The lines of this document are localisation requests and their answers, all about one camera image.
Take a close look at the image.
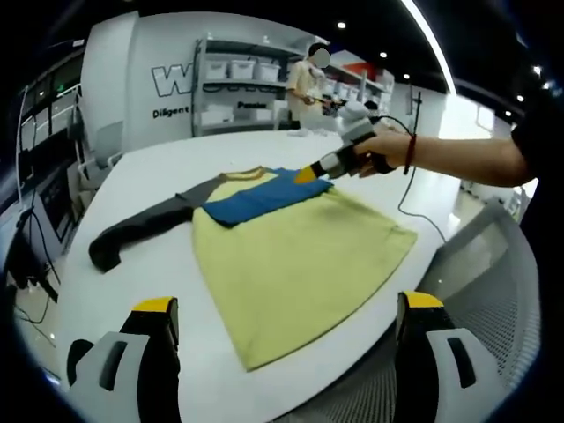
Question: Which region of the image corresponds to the yellow garment with grey and blue sleeves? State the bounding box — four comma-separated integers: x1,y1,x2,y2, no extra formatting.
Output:
87,165,419,374

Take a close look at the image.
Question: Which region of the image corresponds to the person's right hand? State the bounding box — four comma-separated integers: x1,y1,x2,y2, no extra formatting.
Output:
354,130,419,176

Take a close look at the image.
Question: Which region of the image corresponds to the ceiling light strip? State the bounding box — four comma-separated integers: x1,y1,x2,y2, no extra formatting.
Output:
398,0,459,96

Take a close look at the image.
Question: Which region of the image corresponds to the red bead bracelet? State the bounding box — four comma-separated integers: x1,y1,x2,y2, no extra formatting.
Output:
403,134,419,175

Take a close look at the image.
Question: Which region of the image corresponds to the row of white storage bins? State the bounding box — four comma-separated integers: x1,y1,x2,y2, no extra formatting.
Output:
204,59,283,83

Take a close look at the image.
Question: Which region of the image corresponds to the metal shelving rack with bins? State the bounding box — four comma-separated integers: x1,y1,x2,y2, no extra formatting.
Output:
328,61,396,111

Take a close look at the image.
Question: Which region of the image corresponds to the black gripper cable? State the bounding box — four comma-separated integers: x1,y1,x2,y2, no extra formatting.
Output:
374,115,446,241

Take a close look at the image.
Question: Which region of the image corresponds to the black monitor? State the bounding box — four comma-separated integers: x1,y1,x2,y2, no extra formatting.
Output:
37,171,78,241

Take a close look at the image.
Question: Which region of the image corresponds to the grey mesh office chair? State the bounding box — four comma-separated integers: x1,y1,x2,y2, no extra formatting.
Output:
416,200,543,397

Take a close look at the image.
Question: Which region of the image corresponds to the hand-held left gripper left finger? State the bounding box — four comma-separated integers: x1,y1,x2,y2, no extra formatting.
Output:
66,295,182,423

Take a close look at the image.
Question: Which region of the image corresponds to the person's dark shirt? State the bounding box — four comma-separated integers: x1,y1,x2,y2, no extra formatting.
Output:
508,112,564,186

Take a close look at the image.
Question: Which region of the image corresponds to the black pole stand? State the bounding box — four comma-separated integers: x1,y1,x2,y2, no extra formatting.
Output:
407,90,424,133

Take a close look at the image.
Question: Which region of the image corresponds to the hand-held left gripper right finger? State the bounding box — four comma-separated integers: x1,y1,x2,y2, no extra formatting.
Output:
396,289,508,423

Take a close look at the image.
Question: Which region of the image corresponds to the grey metal shelving rack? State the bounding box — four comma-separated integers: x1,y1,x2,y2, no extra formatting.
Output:
193,37,309,137

